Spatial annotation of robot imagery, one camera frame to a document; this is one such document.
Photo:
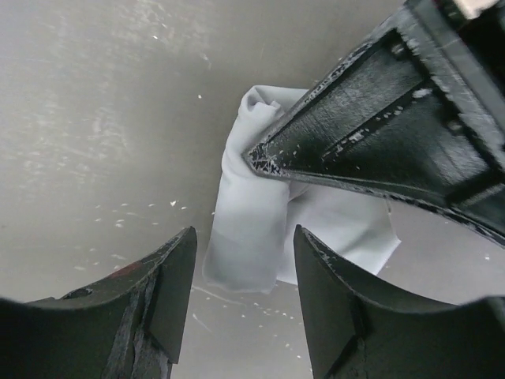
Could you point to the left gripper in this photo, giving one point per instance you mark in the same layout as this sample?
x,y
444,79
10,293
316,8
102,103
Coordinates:
x,y
383,123

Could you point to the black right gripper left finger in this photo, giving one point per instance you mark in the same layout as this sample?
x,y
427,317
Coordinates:
x,y
129,324

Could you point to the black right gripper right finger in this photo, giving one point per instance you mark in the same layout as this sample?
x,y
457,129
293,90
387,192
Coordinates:
x,y
360,326

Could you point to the white underwear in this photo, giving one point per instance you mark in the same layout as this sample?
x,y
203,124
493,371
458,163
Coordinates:
x,y
251,246

